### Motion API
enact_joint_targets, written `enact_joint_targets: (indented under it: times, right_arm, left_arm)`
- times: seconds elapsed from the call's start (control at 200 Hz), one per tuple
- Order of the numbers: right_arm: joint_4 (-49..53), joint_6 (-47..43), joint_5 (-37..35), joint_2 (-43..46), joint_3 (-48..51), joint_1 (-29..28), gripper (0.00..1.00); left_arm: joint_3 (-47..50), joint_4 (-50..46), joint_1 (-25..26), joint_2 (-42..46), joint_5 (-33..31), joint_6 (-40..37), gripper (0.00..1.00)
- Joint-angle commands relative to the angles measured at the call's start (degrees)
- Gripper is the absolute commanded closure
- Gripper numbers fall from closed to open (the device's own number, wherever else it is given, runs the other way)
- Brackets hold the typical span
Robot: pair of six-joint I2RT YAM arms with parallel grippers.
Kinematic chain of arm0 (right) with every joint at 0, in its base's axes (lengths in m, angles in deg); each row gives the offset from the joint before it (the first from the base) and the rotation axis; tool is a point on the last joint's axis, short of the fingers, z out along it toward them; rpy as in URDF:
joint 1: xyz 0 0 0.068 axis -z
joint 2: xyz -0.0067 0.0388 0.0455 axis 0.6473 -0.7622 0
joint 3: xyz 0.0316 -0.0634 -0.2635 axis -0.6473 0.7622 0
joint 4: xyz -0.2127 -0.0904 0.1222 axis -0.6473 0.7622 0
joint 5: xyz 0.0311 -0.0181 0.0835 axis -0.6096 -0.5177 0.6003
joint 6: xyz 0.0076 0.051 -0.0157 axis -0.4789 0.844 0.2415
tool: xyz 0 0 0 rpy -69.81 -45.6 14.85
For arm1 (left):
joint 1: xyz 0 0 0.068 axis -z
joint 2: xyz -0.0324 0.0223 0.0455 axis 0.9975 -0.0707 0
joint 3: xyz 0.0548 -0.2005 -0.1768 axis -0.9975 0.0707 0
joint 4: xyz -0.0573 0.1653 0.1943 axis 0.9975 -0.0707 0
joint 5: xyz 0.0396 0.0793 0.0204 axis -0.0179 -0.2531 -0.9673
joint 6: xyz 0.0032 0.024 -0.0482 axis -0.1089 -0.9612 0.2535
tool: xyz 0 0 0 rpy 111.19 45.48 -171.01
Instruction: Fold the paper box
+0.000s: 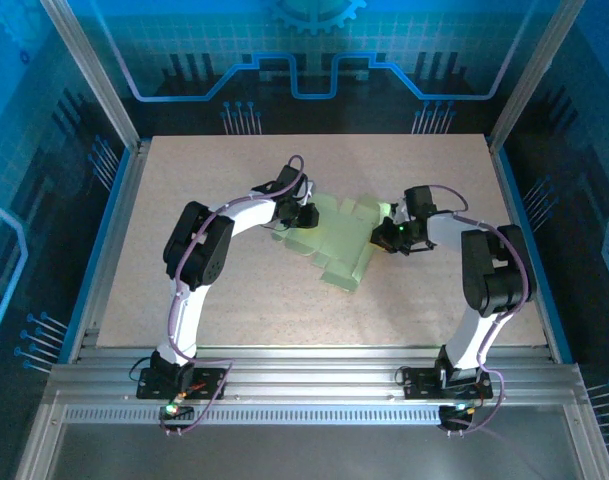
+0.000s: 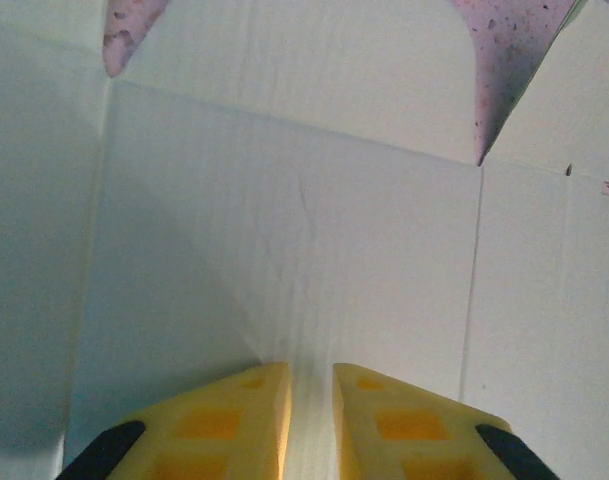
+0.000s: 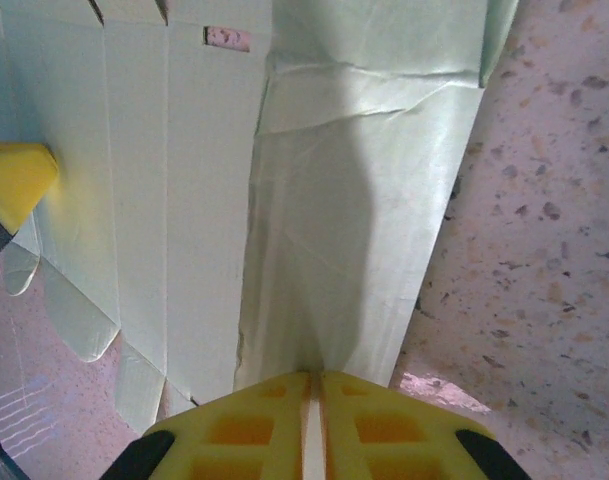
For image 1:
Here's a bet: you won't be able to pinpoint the slotted grey cable duct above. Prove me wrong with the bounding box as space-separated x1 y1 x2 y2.
63 405 568 426

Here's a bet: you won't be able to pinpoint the aluminium cross rail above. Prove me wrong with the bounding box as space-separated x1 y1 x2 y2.
43 347 590 407

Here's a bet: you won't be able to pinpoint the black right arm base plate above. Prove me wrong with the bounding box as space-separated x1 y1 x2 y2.
398 366 494 400

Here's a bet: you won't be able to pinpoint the aluminium corner post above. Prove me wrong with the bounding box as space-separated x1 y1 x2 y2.
488 0 585 146
38 0 143 151

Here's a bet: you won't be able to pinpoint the light green paper box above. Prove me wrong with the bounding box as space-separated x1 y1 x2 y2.
271 192 398 291

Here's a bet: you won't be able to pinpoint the aluminium side rail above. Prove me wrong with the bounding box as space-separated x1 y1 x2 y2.
486 137 575 364
68 142 153 362

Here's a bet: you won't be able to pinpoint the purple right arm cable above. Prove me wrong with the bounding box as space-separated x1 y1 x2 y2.
431 184 533 436

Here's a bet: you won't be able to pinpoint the small circuit board with LED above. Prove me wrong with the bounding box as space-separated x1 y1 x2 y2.
439 402 478 421
159 402 195 421

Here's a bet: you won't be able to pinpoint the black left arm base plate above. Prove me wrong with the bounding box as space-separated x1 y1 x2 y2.
136 367 229 401

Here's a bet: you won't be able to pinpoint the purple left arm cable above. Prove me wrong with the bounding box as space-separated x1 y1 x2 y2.
158 153 308 436

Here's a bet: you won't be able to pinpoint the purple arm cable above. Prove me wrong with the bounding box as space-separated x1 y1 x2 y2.
431 184 533 436
158 153 308 436

